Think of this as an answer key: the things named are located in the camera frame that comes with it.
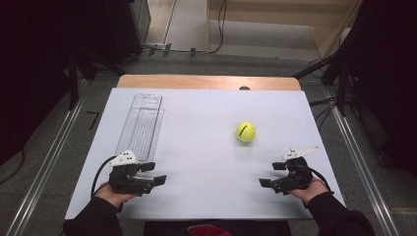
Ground black tripod stand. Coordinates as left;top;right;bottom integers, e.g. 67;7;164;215
293;48;349;117

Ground clear plastic tray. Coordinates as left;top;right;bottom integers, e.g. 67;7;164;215
115;93;165;162

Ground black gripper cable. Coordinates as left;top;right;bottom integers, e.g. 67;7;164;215
90;155;118;199
308;166;335;195

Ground dark cabinet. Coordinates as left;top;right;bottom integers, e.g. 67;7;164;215
75;0;151;66

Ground person's left hand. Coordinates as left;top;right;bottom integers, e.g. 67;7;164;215
93;182;139;209

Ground wooden table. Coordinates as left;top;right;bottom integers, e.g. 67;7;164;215
116;74;302;91

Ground black hanging cable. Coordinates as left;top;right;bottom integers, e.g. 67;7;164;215
209;0;229;55

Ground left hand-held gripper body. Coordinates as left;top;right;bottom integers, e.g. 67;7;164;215
107;149;155;197

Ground yellow tennis ball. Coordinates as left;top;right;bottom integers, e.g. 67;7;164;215
235;121;257;144

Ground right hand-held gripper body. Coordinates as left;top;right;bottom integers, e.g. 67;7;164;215
270;147;320;196

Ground black metal stand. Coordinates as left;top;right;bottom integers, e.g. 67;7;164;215
67;45;126;111

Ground red cloth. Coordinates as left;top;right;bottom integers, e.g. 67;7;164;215
187;223;232;236

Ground person's right hand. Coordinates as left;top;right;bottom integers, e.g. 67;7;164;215
289;177;329;205

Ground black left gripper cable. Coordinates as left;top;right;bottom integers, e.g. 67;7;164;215
90;155;118;199

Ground wooden partition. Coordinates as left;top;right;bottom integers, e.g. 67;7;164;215
206;0;363;59

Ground black floor cables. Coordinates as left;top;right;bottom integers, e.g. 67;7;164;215
309;96;339;130

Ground metal floor rail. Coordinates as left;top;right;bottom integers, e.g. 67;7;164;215
323;87;400;236
6;97;87;236

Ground black floor cable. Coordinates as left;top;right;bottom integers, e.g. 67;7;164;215
0;148;27;185

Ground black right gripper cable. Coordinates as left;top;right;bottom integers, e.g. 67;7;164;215
308;166;335;195

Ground black curtain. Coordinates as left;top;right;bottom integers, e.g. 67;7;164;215
343;0;417;178
0;0;77;166

